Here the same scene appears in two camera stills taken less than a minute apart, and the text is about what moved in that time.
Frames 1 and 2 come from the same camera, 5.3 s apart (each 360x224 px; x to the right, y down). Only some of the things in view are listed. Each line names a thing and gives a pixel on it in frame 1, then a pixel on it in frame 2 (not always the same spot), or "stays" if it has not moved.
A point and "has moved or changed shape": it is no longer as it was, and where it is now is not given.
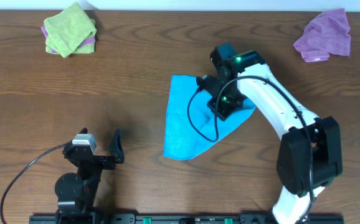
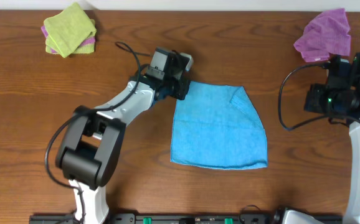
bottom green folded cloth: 88,48 stays
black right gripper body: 225,109 → 312,101
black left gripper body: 100,159 → 182,88
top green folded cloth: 68,30 stays
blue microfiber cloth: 191,125 has moved or changed shape
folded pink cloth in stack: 90,41 stays
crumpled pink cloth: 326,33 stays
